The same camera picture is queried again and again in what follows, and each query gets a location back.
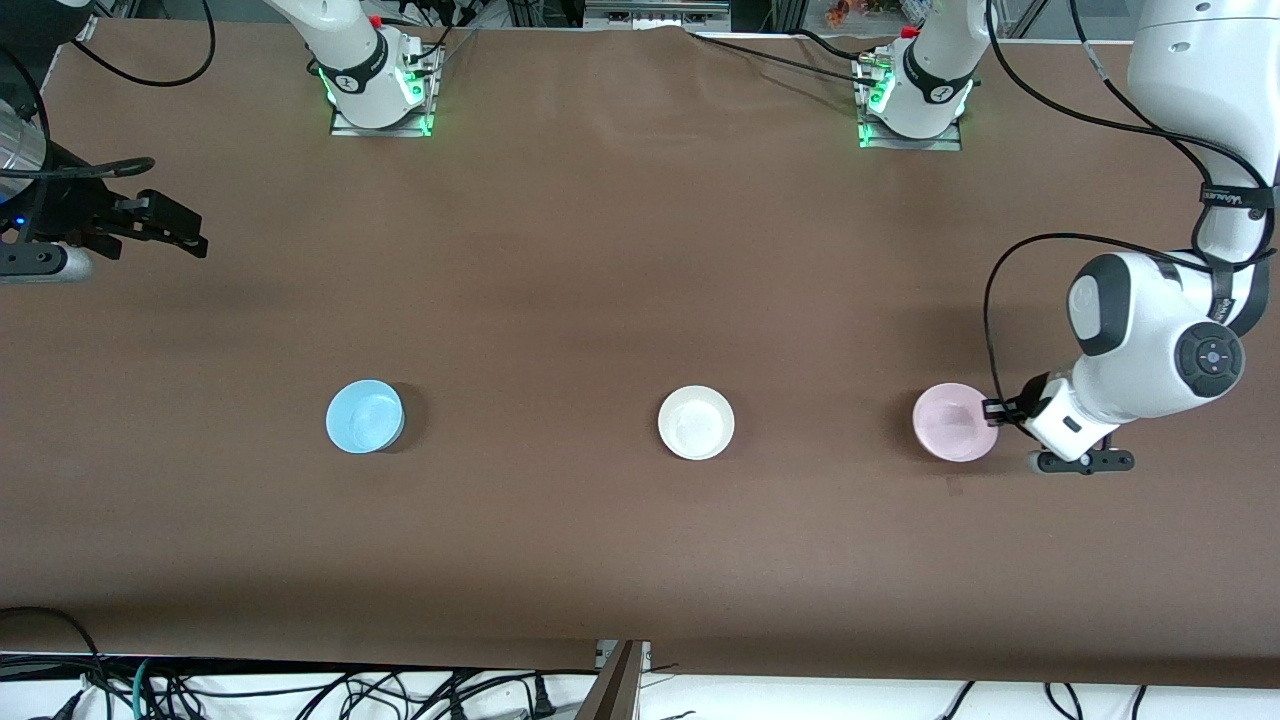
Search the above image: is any pink bowl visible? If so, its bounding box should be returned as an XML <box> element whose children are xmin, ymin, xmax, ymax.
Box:
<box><xmin>912</xmin><ymin>383</ymin><xmax>1000</xmax><ymax>463</ymax></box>

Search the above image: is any blue bowl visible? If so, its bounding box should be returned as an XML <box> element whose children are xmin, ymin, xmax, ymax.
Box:
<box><xmin>325</xmin><ymin>379</ymin><xmax>406</xmax><ymax>455</ymax></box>

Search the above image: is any white bowl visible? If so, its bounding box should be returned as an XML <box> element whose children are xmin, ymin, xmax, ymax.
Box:
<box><xmin>657</xmin><ymin>385</ymin><xmax>736</xmax><ymax>461</ymax></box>

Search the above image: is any grey power strip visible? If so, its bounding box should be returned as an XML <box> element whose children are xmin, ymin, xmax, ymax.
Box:
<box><xmin>585</xmin><ymin>0</ymin><xmax>731</xmax><ymax>31</ymax></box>

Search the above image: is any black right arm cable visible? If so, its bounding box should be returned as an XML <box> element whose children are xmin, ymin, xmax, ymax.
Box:
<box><xmin>0</xmin><ymin>0</ymin><xmax>217</xmax><ymax>183</ymax></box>

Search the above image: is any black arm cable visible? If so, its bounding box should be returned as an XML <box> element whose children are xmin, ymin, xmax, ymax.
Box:
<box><xmin>0</xmin><ymin>0</ymin><xmax>217</xmax><ymax>183</ymax></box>
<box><xmin>983</xmin><ymin>0</ymin><xmax>1276</xmax><ymax>401</ymax></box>

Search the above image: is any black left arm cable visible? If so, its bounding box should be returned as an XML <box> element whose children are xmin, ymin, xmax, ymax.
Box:
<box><xmin>983</xmin><ymin>0</ymin><xmax>1276</xmax><ymax>401</ymax></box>

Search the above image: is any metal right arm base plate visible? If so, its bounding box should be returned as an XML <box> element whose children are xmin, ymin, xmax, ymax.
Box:
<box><xmin>330</xmin><ymin>45</ymin><xmax>439</xmax><ymax>138</ymax></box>

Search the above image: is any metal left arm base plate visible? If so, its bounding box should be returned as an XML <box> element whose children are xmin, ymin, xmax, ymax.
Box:
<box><xmin>857</xmin><ymin>55</ymin><xmax>964</xmax><ymax>152</ymax></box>

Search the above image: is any black cable across table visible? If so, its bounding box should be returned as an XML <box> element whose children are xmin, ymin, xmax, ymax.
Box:
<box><xmin>684</xmin><ymin>28</ymin><xmax>886</xmax><ymax>86</ymax></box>

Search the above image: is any aluminium profile post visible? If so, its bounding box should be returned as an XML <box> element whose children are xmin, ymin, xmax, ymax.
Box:
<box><xmin>575</xmin><ymin>640</ymin><xmax>653</xmax><ymax>720</ymax></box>

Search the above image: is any tangled black cable bundle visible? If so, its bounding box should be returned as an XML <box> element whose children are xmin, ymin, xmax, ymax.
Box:
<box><xmin>150</xmin><ymin>665</ymin><xmax>531</xmax><ymax>720</ymax></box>

